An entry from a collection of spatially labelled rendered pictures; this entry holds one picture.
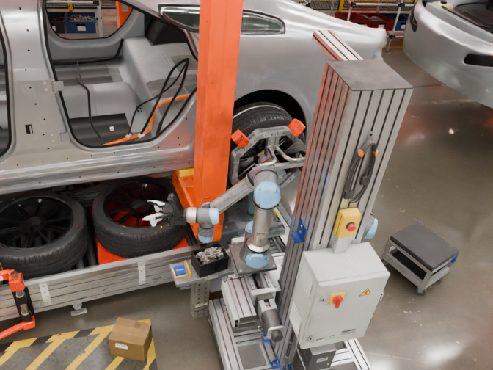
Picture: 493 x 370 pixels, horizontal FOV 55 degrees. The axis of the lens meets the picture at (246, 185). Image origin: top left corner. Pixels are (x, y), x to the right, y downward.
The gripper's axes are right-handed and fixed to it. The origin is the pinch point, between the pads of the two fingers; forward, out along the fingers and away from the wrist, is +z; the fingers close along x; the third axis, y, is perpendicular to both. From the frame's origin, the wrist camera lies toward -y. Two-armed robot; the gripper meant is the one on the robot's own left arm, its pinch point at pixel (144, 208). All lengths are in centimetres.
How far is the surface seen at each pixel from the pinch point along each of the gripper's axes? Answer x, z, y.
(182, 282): 32, -16, 75
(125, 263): 51, 22, 78
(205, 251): 46, -30, 61
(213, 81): 43, -29, -50
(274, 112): 112, -70, -8
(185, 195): 85, -14, 45
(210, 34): 39, -27, -74
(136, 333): 17, 10, 104
